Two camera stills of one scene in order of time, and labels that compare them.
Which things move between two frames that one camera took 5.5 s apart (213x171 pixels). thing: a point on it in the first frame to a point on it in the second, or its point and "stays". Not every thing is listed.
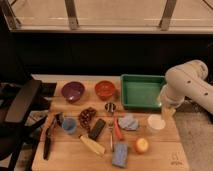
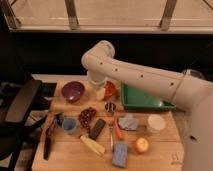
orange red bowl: [104, 89] stays
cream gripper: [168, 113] to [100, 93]
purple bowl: [73, 91] stays
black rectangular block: [97, 129] stays
